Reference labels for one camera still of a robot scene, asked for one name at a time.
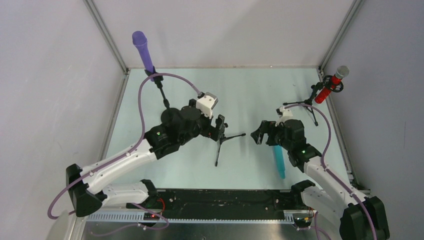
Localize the round base mic stand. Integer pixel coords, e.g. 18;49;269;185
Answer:
151;75;181;129

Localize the teal microphone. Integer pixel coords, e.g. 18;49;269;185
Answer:
272;145;286;179

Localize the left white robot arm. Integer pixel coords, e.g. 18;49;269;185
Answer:
66;106;228;217

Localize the black tripod shock-mount stand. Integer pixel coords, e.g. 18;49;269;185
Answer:
283;80;323;106

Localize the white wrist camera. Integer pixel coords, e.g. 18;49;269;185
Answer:
275;106;294;127
195;92;219;119

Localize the black tripod clip stand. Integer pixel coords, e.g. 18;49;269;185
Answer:
210;123;246;167

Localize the purple microphone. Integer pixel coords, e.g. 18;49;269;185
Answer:
131;31;156;76

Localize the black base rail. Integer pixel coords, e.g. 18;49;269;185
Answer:
141;188;308;221

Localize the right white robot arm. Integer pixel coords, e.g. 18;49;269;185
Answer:
250;119;390;240

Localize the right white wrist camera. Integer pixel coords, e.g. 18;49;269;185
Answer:
275;106;294;127

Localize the red glitter microphone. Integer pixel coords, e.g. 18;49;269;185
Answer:
314;65;350;104

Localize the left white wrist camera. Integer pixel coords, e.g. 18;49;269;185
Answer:
195;92;219;119

